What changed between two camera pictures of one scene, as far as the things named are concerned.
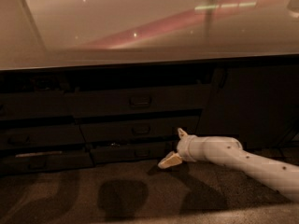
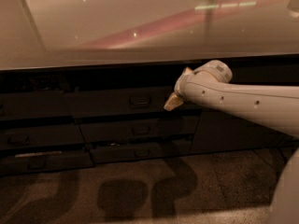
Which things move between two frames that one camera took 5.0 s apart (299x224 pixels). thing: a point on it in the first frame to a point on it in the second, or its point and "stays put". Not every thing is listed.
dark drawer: [36, 105] stays put
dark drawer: [47, 161] stays put
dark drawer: [41, 136] stays put
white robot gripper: [186, 147] to [179, 90]
